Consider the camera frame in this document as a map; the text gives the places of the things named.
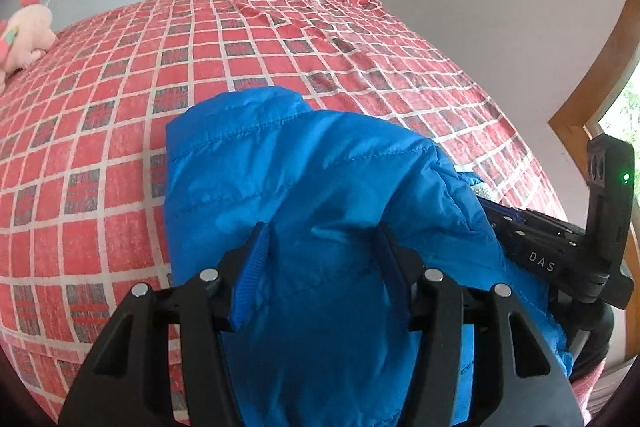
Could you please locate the blue padded jacket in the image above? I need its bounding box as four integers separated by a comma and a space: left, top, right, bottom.
165, 87, 574, 427

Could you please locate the window pane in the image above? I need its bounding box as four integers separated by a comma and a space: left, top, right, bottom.
597, 74, 640, 150

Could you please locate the red checked bed sheet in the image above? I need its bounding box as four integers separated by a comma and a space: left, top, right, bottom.
0, 0, 607, 427

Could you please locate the pink plush toy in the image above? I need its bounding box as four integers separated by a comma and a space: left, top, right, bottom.
0, 0, 59, 94

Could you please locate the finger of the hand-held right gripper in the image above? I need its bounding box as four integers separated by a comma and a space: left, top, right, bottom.
481, 202, 532, 260

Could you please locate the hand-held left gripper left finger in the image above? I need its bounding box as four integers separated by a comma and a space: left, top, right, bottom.
59, 222, 272, 427

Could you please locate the wooden window frame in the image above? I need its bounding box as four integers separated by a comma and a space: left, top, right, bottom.
547, 0, 640, 188

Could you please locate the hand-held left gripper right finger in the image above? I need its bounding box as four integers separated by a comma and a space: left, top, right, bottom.
379, 226, 584, 427

